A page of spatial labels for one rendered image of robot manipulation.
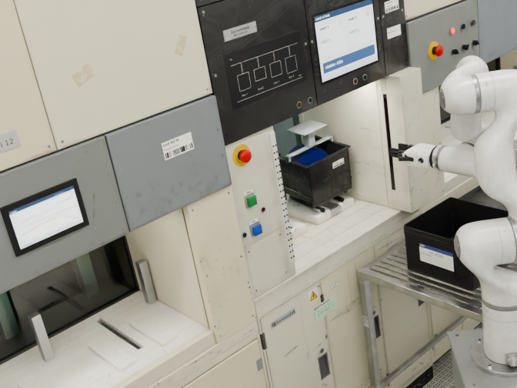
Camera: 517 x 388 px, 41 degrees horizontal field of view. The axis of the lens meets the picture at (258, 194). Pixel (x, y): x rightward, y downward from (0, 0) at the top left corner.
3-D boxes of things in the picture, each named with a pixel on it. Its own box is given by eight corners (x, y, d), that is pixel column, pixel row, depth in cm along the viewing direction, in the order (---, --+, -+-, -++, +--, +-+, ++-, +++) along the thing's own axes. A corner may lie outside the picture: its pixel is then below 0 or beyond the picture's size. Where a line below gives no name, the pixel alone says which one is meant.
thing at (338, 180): (311, 219, 264) (301, 143, 250) (277, 205, 279) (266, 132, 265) (355, 195, 277) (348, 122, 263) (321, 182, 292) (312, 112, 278)
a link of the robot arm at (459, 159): (450, 138, 222) (435, 156, 218) (487, 144, 212) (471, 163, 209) (456, 158, 227) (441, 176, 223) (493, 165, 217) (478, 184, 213)
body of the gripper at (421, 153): (431, 173, 222) (402, 168, 230) (449, 162, 228) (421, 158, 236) (429, 152, 219) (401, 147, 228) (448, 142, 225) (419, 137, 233)
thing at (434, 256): (405, 268, 247) (401, 225, 240) (452, 237, 262) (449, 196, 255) (472, 292, 226) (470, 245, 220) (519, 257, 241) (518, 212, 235)
